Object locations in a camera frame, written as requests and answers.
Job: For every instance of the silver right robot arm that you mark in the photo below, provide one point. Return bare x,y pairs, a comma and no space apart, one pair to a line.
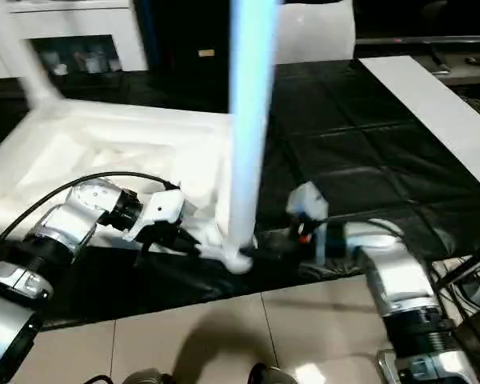
396,264

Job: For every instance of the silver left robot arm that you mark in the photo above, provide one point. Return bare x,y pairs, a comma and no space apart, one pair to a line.
64,224

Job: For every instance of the black bar with red mark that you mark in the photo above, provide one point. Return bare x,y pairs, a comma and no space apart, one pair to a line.
424,40

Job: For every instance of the grey low table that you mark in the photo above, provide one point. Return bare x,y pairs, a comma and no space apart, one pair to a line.
472,76

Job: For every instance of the black cabinet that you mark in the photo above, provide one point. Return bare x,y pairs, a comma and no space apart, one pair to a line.
176,36

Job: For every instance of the black tripod stand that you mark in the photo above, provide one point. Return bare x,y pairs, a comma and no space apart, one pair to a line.
464,266

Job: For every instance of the white plastic table leg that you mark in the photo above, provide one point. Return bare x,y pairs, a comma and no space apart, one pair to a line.
36,72
248,120

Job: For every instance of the black work mat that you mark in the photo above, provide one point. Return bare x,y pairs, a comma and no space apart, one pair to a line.
344,132

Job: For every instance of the white cabinet with glass doors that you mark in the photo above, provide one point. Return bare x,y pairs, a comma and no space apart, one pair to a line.
84,20

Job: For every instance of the grey floor device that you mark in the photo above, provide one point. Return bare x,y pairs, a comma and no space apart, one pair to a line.
475,295

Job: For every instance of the small yellow label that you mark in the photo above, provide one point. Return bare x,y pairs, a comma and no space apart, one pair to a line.
206,53

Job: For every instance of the white plastic table top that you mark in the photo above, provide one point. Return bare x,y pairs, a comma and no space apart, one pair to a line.
84,132

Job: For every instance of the white flat panel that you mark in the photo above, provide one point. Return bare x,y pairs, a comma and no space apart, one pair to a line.
436,112

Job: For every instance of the dark right robot foot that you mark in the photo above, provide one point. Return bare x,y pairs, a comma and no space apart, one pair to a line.
274,374

